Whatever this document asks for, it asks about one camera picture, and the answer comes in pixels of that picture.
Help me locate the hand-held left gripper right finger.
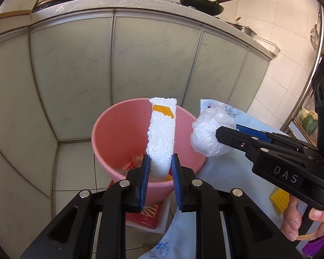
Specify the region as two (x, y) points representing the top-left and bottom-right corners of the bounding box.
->
(171, 153), (304, 259)

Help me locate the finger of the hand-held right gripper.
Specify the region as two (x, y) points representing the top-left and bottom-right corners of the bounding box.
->
(235, 124), (318, 153)
(215, 126), (263, 158)

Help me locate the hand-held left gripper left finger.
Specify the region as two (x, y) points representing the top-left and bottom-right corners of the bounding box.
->
(20, 154), (152, 259)

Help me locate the red printed plastic bag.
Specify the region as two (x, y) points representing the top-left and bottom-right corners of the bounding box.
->
(131, 153), (146, 168)

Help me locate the white plastic bag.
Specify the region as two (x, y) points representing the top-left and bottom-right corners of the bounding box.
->
(190, 103), (237, 157)

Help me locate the white foam block orange tape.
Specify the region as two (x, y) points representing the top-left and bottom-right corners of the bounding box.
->
(145, 96), (178, 178)

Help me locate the pink plastic bucket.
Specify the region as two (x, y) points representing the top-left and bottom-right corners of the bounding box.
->
(91, 99), (207, 208)

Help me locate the person's right hand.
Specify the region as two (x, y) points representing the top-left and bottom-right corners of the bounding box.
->
(281, 195), (324, 242)

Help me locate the light blue floral tablecloth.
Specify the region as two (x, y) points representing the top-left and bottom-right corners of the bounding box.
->
(136, 99), (318, 259)

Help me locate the red striped box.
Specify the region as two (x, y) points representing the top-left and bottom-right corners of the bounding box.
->
(125, 202), (164, 230)

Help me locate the white board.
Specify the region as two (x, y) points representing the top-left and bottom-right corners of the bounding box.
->
(125, 201), (172, 234)

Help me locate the green bell pepper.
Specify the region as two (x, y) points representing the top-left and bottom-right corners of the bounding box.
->
(302, 116), (318, 134)

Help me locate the plain yellow foam net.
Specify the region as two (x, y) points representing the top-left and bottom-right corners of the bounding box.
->
(270, 189), (290, 216)

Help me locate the ginger root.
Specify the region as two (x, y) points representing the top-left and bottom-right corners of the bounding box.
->
(300, 108), (317, 119)

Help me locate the person's purple clothing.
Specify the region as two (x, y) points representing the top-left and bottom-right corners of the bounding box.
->
(300, 235), (324, 257)

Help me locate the white plastic tray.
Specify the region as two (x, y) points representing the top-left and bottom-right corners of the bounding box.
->
(255, 36), (281, 56)

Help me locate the steel pot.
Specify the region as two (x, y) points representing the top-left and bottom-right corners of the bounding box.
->
(225, 16), (258, 37)

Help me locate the metal shelf rack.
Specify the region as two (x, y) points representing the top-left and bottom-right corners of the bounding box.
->
(282, 5), (324, 133)

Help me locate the grey kitchen cabinet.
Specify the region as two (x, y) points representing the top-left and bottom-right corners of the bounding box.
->
(0, 8), (273, 249)

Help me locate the white kitchen countertop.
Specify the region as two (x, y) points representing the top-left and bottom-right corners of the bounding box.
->
(0, 0), (281, 60)

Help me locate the wooden cutting board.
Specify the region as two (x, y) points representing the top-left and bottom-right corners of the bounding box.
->
(0, 9), (33, 22)

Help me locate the tan wrist strap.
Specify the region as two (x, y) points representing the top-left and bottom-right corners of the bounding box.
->
(297, 231), (322, 241)

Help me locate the black wok wooden handle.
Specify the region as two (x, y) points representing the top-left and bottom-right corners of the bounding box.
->
(179, 0), (244, 16)

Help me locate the dark basket with handle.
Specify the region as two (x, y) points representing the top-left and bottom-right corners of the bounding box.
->
(32, 0), (79, 14)

